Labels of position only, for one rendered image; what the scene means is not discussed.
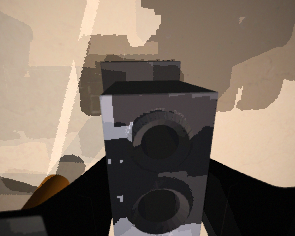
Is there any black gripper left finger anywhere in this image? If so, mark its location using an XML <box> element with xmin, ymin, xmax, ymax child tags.
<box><xmin>0</xmin><ymin>155</ymin><xmax>112</xmax><ymax>236</ymax></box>

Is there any grey plate with three holes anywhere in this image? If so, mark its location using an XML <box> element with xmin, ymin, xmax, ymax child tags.
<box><xmin>99</xmin><ymin>80</ymin><xmax>219</xmax><ymax>236</ymax></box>

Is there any dark grey base with two pins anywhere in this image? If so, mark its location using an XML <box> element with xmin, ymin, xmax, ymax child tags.
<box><xmin>101</xmin><ymin>61</ymin><xmax>181</xmax><ymax>92</ymax></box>

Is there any orange-brown cylinder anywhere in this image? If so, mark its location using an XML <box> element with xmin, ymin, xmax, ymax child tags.
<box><xmin>22</xmin><ymin>174</ymin><xmax>70</xmax><ymax>209</ymax></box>

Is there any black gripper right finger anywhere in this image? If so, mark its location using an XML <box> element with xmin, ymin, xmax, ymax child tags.
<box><xmin>202</xmin><ymin>158</ymin><xmax>295</xmax><ymax>236</ymax></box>

